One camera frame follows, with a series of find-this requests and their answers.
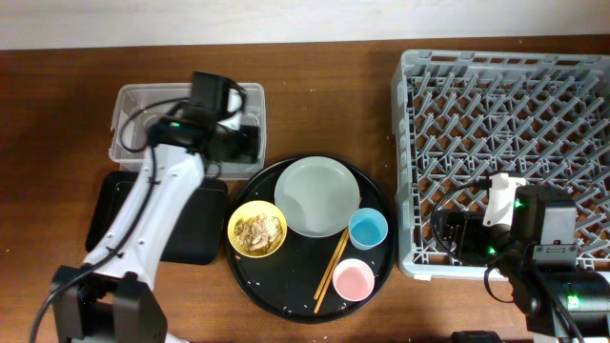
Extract grey dishwasher rack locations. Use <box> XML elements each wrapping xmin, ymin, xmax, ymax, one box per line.
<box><xmin>391</xmin><ymin>50</ymin><xmax>609</xmax><ymax>280</ymax></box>

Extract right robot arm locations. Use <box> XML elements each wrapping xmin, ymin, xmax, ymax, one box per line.
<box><xmin>430</xmin><ymin>185</ymin><xmax>609</xmax><ymax>342</ymax></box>

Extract blue cup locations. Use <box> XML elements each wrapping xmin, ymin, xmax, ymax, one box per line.
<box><xmin>348</xmin><ymin>208</ymin><xmax>389</xmax><ymax>251</ymax></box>

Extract yellow bowl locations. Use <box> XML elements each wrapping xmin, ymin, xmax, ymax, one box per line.
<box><xmin>227</xmin><ymin>200</ymin><xmax>288</xmax><ymax>258</ymax></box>

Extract clear plastic bin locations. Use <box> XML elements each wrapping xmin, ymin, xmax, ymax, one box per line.
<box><xmin>109</xmin><ymin>83</ymin><xmax>267</xmax><ymax>181</ymax></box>

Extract black rectangular tray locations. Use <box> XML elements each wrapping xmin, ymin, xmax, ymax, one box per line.
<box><xmin>85</xmin><ymin>171</ymin><xmax>228</xmax><ymax>265</ymax></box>

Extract food scraps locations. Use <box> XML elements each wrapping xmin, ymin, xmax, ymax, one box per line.
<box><xmin>234</xmin><ymin>213</ymin><xmax>283</xmax><ymax>255</ymax></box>

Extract wooden chopstick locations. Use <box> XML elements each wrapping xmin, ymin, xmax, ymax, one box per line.
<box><xmin>314</xmin><ymin>228</ymin><xmax>348</xmax><ymax>301</ymax></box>
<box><xmin>314</xmin><ymin>232</ymin><xmax>349</xmax><ymax>314</ymax></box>

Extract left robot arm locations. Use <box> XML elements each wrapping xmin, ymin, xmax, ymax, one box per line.
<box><xmin>30</xmin><ymin>71</ymin><xmax>247</xmax><ymax>342</ymax></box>

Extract round black tray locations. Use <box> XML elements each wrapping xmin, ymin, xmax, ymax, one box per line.
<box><xmin>225</xmin><ymin>160</ymin><xmax>398</xmax><ymax>324</ymax></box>

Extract grey plate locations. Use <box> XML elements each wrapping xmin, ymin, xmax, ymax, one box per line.
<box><xmin>274</xmin><ymin>156</ymin><xmax>361</xmax><ymax>238</ymax></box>

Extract pink cup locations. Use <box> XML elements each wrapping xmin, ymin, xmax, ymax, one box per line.
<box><xmin>333</xmin><ymin>258</ymin><xmax>375</xmax><ymax>302</ymax></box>

